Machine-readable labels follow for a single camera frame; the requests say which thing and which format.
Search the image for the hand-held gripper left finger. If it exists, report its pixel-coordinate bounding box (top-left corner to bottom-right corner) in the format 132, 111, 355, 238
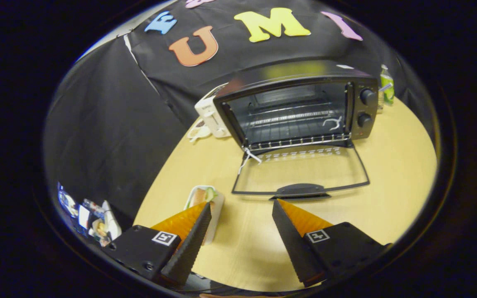
108, 202, 212, 287

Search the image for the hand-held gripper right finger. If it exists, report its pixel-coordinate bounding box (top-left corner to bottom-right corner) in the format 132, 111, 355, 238
272, 199, 388, 288

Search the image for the sandwich with lettuce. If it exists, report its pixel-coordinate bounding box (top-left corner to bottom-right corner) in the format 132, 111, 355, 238
190, 188, 216, 209

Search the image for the black toaster oven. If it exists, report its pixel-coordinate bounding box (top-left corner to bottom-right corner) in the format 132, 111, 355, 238
213, 60, 380, 200

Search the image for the small clear food container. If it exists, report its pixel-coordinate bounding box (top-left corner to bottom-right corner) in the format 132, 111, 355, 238
187, 119, 212, 143

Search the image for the white pop-up toaster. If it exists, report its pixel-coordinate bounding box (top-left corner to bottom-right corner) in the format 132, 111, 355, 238
194, 83, 231, 138

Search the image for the white rectangular plate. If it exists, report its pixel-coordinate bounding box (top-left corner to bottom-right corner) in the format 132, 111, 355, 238
184, 185, 225, 245

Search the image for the colourful printed clutter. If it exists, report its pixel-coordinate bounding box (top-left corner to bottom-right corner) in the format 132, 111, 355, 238
56, 182, 122, 248

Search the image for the clear plastic cup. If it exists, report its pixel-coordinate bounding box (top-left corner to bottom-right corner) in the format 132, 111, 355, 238
377, 83, 392, 113

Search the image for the green drink bottle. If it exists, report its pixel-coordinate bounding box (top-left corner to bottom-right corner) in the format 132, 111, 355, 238
379, 64, 395, 106

